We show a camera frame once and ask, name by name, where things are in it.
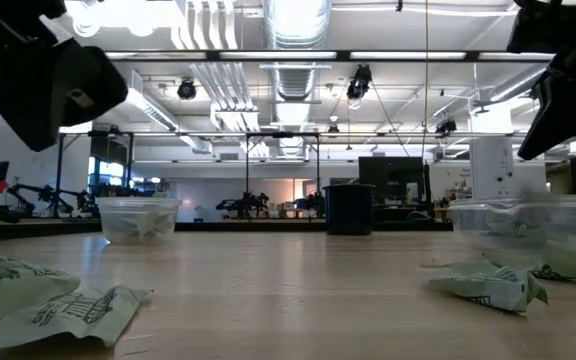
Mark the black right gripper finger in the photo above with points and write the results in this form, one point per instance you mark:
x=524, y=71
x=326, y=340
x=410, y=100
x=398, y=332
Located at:
x=568, y=120

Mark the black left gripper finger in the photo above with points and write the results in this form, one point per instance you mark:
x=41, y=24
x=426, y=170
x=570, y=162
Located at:
x=33, y=130

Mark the small pale green packet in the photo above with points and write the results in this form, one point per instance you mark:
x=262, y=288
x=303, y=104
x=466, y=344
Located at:
x=128, y=231

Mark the puffy pale green packet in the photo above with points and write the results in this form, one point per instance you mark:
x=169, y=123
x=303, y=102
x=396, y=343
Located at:
x=13, y=295

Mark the black background robot arms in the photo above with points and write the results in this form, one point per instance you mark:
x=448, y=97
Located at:
x=245, y=205
x=48, y=192
x=313, y=202

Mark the white pillar panel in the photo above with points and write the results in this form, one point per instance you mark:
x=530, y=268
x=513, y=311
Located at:
x=490, y=170

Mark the large clear plastic container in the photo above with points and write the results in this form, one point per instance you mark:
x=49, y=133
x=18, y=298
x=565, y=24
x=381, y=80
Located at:
x=568, y=215

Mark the small round clear plastic container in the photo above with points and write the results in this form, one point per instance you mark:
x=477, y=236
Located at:
x=110, y=207

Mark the black cylindrical cup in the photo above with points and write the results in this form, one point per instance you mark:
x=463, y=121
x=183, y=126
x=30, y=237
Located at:
x=348, y=210

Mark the black background rig frame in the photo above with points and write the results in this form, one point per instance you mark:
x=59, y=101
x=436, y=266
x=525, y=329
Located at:
x=59, y=170
x=247, y=175

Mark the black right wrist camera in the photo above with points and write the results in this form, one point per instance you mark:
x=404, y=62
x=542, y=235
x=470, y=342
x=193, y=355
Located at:
x=543, y=25

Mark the black hanging camera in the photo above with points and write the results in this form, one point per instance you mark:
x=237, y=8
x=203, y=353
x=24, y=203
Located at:
x=186, y=90
x=359, y=82

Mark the silver ceiling air duct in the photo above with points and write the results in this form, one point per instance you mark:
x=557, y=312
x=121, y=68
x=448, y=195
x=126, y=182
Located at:
x=295, y=30

